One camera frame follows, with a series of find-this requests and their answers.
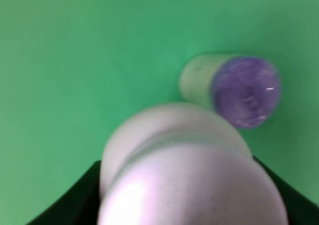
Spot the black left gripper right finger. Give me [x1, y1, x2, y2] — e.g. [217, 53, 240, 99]
[253, 156, 319, 225]

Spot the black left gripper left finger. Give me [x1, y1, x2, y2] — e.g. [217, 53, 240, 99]
[29, 161, 101, 225]

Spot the purple bag roll in wrapper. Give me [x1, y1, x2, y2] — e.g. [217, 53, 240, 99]
[179, 53, 282, 129]

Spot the white translucent plastic bottle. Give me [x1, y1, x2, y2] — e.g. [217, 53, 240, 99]
[97, 103, 288, 225]

